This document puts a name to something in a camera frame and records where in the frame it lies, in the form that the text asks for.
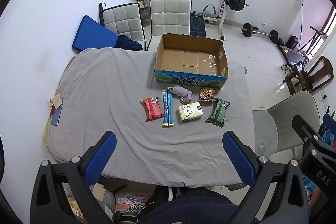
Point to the black tripod stand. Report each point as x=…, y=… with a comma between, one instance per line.
x=316, y=37

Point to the printed cardboard box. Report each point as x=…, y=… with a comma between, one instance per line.
x=183, y=60

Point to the blue phone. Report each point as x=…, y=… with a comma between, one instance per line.
x=56, y=117

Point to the short barbell with plates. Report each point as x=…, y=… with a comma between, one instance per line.
x=258, y=33

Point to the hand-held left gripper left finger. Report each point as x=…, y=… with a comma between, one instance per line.
x=101, y=158

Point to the beige plastic chair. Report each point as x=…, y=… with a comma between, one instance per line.
x=288, y=119

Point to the tan paper piece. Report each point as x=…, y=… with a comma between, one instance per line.
x=56, y=100

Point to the green snack packet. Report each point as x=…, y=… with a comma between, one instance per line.
x=218, y=113

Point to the red snack packet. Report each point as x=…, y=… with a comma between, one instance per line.
x=152, y=109

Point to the white padded chair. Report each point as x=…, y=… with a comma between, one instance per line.
x=170, y=16
x=123, y=19

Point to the black speaker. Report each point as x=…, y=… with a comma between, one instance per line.
x=292, y=42

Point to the brown wooden chair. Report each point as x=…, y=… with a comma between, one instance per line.
x=315, y=74

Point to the long blue snack packet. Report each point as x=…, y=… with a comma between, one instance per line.
x=167, y=108

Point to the grey sock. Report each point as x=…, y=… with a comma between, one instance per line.
x=181, y=91

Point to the dark blue cloth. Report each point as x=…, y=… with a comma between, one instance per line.
x=130, y=43

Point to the storage box with clutter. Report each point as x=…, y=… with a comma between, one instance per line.
x=102, y=197

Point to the person's dark sweater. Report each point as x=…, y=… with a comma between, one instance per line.
x=189, y=208

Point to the grey tablecloth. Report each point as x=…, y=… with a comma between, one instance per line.
x=105, y=95

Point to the blue foam mat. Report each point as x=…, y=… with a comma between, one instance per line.
x=92, y=35

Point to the clear water jug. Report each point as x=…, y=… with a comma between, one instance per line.
x=145, y=16

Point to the orange panda snack packet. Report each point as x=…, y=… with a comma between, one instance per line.
x=207, y=95

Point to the black weight bench pad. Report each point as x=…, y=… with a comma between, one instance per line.
x=197, y=26

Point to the white bench press rack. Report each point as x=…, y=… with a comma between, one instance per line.
x=225, y=8

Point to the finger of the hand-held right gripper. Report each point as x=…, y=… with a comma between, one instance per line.
x=305, y=129

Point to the yellow tissue pack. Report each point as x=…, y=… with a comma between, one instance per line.
x=190, y=112

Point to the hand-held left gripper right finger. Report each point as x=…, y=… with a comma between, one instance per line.
x=237, y=158

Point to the pair of shoes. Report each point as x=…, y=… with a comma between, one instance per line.
x=286, y=68

